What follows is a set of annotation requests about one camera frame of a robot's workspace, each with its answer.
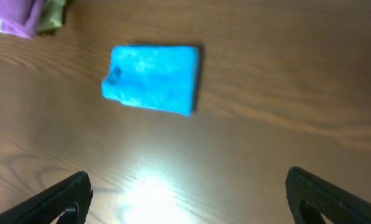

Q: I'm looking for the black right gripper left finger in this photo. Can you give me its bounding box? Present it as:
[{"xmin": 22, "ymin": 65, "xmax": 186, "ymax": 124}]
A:
[{"xmin": 0, "ymin": 171, "xmax": 93, "ymax": 224}]

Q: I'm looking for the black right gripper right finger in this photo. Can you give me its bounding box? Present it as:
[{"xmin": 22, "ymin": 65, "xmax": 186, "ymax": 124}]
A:
[{"xmin": 285, "ymin": 166, "xmax": 371, "ymax": 224}]

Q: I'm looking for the blue microfiber cloth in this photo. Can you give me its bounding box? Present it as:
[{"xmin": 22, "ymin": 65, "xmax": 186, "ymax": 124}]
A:
[{"xmin": 101, "ymin": 45, "xmax": 201, "ymax": 116}]

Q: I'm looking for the green folded cloth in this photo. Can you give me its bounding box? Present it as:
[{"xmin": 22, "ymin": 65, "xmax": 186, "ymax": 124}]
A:
[{"xmin": 38, "ymin": 0, "xmax": 66, "ymax": 33}]

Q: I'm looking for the purple folded cloth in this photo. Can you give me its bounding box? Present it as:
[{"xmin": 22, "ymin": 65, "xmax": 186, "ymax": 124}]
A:
[{"xmin": 0, "ymin": 0, "xmax": 45, "ymax": 39}]

